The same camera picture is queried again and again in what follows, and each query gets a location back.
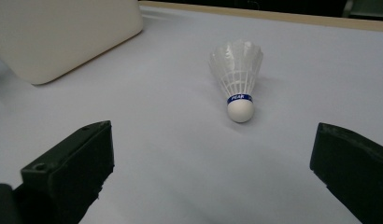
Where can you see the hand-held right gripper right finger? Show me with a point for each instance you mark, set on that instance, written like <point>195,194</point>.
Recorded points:
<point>354,168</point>

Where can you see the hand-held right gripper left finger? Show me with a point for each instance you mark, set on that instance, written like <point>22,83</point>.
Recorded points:
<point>71,174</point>

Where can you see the white shuttlecock with blue band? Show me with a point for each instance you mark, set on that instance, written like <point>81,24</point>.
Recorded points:
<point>239,93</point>

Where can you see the cream plastic box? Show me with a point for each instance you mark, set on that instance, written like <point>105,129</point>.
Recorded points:
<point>62,34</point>

